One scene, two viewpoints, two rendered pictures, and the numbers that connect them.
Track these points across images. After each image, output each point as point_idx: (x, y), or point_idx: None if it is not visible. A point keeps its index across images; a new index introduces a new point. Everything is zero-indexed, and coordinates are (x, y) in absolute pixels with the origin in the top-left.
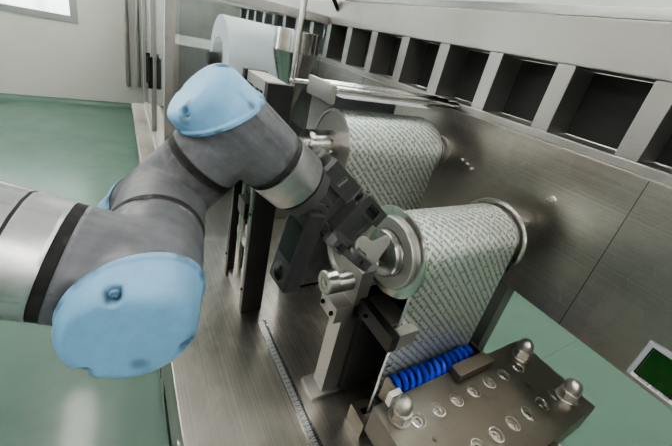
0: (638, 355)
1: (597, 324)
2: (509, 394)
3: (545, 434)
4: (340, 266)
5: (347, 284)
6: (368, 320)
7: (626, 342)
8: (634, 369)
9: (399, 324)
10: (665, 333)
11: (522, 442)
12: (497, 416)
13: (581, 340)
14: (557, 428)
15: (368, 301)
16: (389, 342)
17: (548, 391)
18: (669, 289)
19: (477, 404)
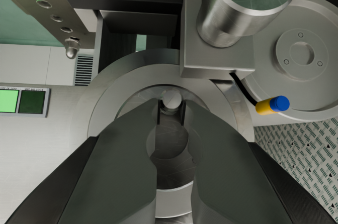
0: (47, 103)
1: (76, 104)
2: (75, 18)
3: (36, 15)
4: (292, 11)
5: (202, 18)
6: None
7: (57, 105)
8: (46, 93)
9: (99, 20)
10: (41, 126)
11: None
12: None
13: (80, 87)
14: (44, 23)
15: (168, 10)
16: None
17: (78, 37)
18: (49, 154)
19: None
